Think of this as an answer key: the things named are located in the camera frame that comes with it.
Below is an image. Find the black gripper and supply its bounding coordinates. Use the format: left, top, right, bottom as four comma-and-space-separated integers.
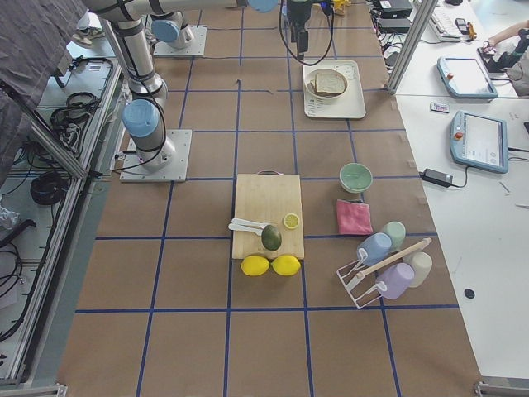
287, 0, 311, 59

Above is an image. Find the bread slice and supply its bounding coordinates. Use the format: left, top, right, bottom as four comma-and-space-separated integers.
314, 70, 347, 96
309, 80, 347, 98

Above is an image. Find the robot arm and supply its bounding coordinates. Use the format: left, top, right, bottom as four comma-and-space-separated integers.
83, 1, 278, 100
151, 12, 194, 50

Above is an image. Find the bread slice under egg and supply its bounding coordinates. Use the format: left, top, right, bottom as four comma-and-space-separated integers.
309, 80, 347, 98

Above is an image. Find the yellow cup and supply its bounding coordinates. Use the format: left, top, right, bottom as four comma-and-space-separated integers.
332, 0, 351, 16

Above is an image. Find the cream bear tray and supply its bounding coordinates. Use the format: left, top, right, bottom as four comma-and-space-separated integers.
303, 60, 366, 119

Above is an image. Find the green bowl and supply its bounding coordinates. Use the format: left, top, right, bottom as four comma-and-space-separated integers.
339, 163, 373, 194

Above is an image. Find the wooden cutting board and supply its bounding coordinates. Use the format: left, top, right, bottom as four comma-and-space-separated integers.
232, 174, 305, 260

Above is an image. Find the far teach pendant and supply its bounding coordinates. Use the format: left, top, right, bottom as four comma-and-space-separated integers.
436, 57, 498, 100

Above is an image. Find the teach pendant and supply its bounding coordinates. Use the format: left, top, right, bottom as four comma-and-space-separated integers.
449, 111, 508, 174
436, 57, 498, 100

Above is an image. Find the lemon slice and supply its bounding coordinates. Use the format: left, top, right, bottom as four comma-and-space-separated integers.
283, 213, 301, 230

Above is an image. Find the pink cloth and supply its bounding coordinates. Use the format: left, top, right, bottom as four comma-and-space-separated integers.
336, 199, 373, 236

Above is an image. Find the white plastic fork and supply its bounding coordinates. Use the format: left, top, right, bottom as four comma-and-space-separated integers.
231, 218, 269, 228

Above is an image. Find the avocado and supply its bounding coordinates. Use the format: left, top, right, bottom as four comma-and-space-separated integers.
260, 224, 282, 251

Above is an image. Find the black power adapter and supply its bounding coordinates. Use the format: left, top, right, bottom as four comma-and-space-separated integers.
419, 168, 453, 188

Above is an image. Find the near teach pendant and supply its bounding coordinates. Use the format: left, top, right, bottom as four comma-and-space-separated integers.
449, 111, 508, 174

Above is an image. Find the green cup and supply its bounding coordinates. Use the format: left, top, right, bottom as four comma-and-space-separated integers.
380, 221, 406, 251

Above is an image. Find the blue cup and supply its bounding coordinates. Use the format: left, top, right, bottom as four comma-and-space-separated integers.
356, 232, 392, 266

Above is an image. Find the right yellow lemon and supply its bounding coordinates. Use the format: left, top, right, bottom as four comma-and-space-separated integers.
271, 255, 301, 276

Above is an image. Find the yellow lemon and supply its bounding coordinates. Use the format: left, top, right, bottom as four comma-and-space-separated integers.
271, 255, 301, 276
241, 255, 270, 276

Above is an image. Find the left yellow lemon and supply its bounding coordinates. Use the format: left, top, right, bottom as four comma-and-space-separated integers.
241, 255, 270, 276

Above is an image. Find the cream cup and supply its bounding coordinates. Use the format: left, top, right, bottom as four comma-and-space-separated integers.
403, 251, 432, 288

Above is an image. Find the purple cup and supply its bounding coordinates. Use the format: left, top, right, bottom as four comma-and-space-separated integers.
375, 262, 415, 299

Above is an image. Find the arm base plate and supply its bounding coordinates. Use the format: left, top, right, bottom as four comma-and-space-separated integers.
120, 129, 193, 183
153, 25, 207, 58

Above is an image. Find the aluminium frame post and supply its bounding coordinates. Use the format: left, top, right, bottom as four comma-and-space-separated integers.
387, 0, 437, 94

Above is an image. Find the white wire cup rack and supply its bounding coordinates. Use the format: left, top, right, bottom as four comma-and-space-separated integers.
336, 237, 431, 309

